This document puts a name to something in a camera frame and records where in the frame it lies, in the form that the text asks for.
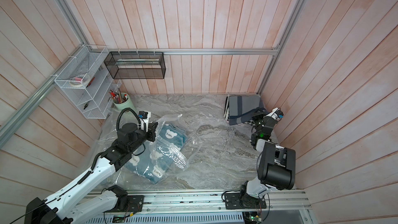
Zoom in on grey navy plaid blanket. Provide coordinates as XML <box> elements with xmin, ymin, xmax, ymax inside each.
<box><xmin>224</xmin><ymin>94</ymin><xmax>265</xmax><ymax>126</ymax></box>

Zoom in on teal blue cloth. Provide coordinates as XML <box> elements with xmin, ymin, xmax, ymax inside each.
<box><xmin>125</xmin><ymin>123</ymin><xmax>189</xmax><ymax>184</ymax></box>

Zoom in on clear plastic vacuum bag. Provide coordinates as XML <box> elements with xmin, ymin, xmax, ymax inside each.
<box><xmin>96</xmin><ymin>114</ymin><xmax>203</xmax><ymax>190</ymax></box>

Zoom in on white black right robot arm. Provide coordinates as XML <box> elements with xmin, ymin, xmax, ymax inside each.
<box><xmin>239</xmin><ymin>108</ymin><xmax>296</xmax><ymax>208</ymax></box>

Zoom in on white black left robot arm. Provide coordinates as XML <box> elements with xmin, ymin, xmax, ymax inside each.
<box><xmin>24</xmin><ymin>122</ymin><xmax>158</xmax><ymax>224</ymax></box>

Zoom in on green pen holder cup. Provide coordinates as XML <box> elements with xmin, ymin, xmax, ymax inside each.
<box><xmin>113</xmin><ymin>92</ymin><xmax>137</xmax><ymax>112</ymax></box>

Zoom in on white tape roll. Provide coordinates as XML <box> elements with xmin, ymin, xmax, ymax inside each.
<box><xmin>69</xmin><ymin>74</ymin><xmax>91</xmax><ymax>88</ymax></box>

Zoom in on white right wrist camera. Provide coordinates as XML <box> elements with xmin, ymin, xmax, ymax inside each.
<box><xmin>268</xmin><ymin>107</ymin><xmax>284</xmax><ymax>121</ymax></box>

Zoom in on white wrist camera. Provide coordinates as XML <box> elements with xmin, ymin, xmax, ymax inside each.
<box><xmin>268</xmin><ymin>107</ymin><xmax>284</xmax><ymax>121</ymax></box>
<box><xmin>138</xmin><ymin>111</ymin><xmax>151</xmax><ymax>132</ymax></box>

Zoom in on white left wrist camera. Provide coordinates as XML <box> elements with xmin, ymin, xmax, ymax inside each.
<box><xmin>138</xmin><ymin>111</ymin><xmax>151</xmax><ymax>132</ymax></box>

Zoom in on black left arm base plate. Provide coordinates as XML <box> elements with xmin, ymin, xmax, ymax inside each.
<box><xmin>106</xmin><ymin>195</ymin><xmax>145</xmax><ymax>213</ymax></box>

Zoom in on black mesh wall basket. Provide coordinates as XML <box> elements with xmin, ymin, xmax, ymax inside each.
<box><xmin>104</xmin><ymin>51</ymin><xmax>166</xmax><ymax>79</ymax></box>

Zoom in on white wire shelf rack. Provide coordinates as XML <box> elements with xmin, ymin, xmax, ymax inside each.
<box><xmin>55</xmin><ymin>45</ymin><xmax>121</xmax><ymax>119</ymax></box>

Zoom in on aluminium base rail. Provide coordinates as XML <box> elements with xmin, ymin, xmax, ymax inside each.
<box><xmin>54</xmin><ymin>189</ymin><xmax>312</xmax><ymax>217</ymax></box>

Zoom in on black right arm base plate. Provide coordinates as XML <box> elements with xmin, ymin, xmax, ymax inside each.
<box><xmin>221</xmin><ymin>191</ymin><xmax>267</xmax><ymax>209</ymax></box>

